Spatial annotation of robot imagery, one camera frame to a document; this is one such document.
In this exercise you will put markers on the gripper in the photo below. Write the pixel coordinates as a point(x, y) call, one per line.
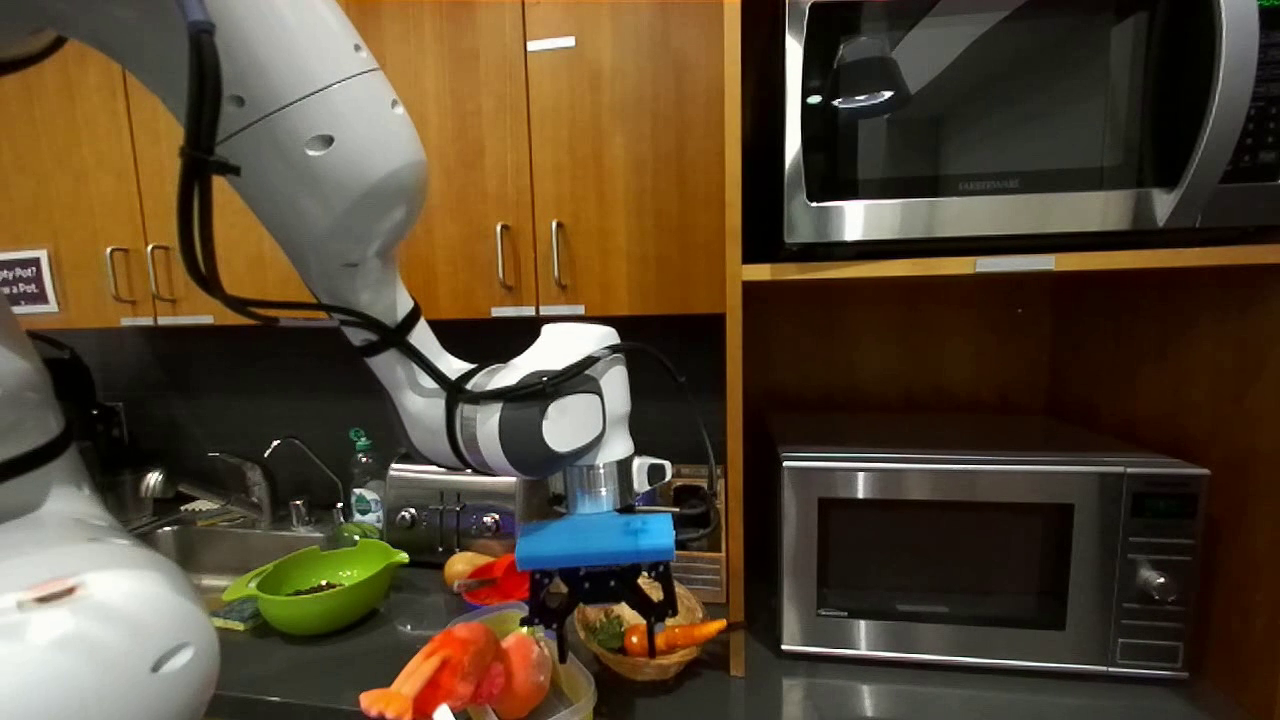
point(600, 583)

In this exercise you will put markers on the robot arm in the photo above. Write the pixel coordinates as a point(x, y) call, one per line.
point(330, 180)

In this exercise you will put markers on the toy green leaves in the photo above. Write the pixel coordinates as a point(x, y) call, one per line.
point(606, 632)

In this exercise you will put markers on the wicker basket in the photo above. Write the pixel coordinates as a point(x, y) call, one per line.
point(640, 668)

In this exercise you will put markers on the clear plastic container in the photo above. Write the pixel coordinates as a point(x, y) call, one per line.
point(575, 690)

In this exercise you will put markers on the toy carrot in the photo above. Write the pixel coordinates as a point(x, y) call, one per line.
point(690, 634)

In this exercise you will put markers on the orange red toy fruit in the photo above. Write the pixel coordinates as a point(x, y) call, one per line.
point(525, 675)

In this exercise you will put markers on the red toy bowl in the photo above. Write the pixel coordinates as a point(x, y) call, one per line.
point(497, 585)

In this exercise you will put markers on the yellow toy fruit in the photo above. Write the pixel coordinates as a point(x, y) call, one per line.
point(462, 567)

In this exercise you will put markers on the orange toy bunch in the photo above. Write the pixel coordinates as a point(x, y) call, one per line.
point(450, 665)

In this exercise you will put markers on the steel toaster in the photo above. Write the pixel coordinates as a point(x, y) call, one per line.
point(450, 510)

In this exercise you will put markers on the clear soap bottle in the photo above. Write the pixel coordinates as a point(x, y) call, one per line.
point(366, 490)

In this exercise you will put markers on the green colander bowl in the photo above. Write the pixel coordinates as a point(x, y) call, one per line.
point(320, 605)

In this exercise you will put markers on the curved chrome spout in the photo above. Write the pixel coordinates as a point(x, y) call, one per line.
point(300, 450)

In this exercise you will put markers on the small microwave door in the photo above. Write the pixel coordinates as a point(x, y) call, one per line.
point(945, 565)

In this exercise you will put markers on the yellow green sponge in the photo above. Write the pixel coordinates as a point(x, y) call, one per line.
point(235, 615)

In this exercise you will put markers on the chrome tap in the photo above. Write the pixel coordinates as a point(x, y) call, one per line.
point(240, 480)

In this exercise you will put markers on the small steel microwave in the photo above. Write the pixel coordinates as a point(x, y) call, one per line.
point(990, 560)

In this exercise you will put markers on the steel sink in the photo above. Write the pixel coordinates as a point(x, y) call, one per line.
point(215, 550)

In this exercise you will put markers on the wooden cabinet door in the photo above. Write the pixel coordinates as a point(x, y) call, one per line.
point(470, 130)
point(165, 200)
point(630, 150)
point(60, 170)

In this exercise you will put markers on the wooden shelf cabinet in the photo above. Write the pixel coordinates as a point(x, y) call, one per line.
point(1000, 340)

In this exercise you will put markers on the microwave knob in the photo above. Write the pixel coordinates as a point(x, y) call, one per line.
point(1158, 584)

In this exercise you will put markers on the large steel microwave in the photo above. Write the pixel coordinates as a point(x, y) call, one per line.
point(1000, 215)

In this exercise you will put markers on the large microwave door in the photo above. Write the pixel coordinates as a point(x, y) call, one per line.
point(1000, 215)

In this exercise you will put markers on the black coffee maker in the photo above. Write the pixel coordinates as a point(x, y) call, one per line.
point(75, 390)

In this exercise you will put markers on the dark printed sign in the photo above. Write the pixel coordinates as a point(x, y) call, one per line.
point(25, 280)

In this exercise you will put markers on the wooden wall cabinet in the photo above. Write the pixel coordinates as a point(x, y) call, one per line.
point(620, 150)

